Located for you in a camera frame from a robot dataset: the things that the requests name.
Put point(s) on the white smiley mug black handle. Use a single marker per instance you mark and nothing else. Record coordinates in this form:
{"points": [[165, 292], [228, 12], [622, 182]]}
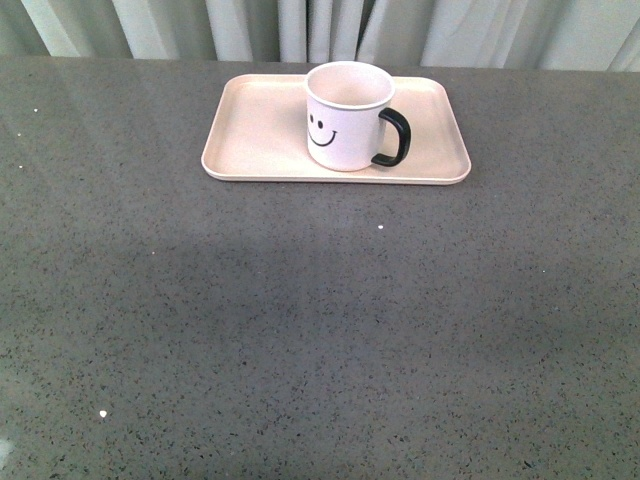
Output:
{"points": [[349, 122]]}

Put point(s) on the cream rectangular tray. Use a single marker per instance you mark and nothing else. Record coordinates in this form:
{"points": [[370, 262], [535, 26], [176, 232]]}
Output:
{"points": [[259, 134]]}

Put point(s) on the grey-white curtain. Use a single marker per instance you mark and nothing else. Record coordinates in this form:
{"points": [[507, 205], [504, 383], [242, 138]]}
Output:
{"points": [[548, 35]]}

